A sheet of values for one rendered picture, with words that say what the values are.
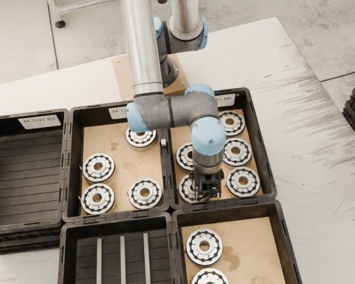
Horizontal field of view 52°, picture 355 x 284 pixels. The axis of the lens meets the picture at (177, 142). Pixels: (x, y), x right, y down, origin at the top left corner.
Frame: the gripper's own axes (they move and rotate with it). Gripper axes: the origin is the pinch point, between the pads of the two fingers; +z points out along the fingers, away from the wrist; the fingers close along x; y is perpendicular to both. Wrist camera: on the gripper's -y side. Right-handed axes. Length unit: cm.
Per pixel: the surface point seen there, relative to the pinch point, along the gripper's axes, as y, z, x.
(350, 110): -69, 59, 82
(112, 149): -16.2, 2.4, -30.5
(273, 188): 4.4, -7.8, 18.4
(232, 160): -8.5, -0.7, 8.7
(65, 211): 9.3, -7.8, -39.7
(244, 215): 9.5, -0.7, 10.7
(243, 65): -64, 16, 19
